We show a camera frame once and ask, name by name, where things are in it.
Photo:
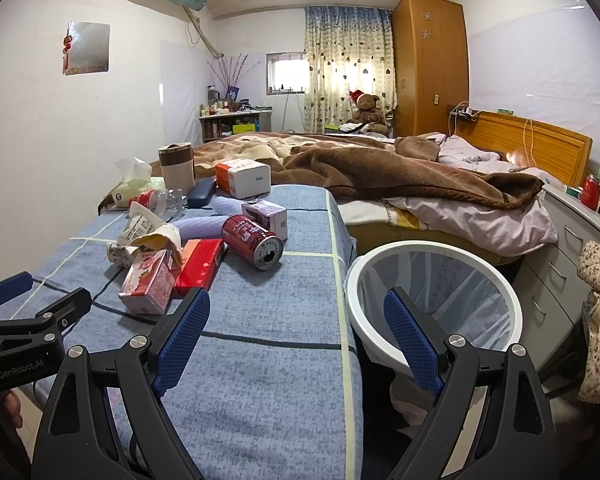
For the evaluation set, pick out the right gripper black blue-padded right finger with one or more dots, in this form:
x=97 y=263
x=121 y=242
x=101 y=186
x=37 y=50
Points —
x=515 y=436

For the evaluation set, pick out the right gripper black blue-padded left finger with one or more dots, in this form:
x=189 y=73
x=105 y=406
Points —
x=104 y=418

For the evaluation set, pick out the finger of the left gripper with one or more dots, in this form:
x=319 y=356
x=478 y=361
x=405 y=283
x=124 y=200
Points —
x=48 y=325
x=15 y=286

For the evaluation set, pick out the pink red carton box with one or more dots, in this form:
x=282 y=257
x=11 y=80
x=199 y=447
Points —
x=148 y=286

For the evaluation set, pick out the paper wrapper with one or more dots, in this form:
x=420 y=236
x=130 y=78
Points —
x=144 y=232

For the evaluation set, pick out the clear plastic cola bottle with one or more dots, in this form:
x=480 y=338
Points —
x=166 y=202

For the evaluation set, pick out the lavender foam net sleeve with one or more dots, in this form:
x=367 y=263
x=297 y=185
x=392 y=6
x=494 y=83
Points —
x=200 y=228

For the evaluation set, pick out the red soda can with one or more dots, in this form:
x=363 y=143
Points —
x=253 y=243

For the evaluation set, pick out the pink white small box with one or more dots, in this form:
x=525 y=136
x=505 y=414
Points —
x=270 y=216

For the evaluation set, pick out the white trash bin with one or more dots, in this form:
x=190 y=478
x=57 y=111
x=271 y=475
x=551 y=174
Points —
x=461 y=291

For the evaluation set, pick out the person's hand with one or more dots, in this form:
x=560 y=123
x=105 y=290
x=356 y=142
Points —
x=12 y=407

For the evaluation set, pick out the green tissue box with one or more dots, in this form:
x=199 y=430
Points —
x=136 y=178

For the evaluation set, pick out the grey drawer cabinet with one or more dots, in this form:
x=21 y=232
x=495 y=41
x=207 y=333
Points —
x=549 y=291

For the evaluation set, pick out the dark blue glasses case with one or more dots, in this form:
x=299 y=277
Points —
x=201 y=193

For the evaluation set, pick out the brown beige tumbler cup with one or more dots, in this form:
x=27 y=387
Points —
x=177 y=166

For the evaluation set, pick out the pink quilt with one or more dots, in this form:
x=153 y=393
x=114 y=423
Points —
x=507 y=233

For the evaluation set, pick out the white orange tissue pack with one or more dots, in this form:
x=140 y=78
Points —
x=243 y=178

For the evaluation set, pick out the bed mattress base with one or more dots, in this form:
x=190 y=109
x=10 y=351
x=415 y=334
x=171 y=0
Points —
x=373 y=224

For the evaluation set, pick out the cluttered side desk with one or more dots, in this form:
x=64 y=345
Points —
x=216 y=125

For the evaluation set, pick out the red thermos jar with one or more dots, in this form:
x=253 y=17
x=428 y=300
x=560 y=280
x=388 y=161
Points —
x=590 y=194

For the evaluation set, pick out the wooden bed headboard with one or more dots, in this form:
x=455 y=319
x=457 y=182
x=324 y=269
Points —
x=562 y=153

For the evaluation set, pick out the brown fleece blanket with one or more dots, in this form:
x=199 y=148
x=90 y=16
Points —
x=364 y=168

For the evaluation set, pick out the dried branches vase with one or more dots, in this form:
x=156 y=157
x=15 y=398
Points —
x=229 y=71

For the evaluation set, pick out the small window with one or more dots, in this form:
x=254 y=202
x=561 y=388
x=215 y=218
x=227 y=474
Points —
x=286 y=72

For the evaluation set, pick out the teddy bear with santa hat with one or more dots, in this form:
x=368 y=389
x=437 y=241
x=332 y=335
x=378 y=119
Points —
x=367 y=113

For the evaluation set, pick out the patterned curtain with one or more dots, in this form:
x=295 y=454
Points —
x=348 y=49

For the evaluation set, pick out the wooden wardrobe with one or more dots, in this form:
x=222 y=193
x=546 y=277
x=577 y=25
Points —
x=431 y=62

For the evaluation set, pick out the wall mirror sticker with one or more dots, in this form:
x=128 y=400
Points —
x=85 y=48

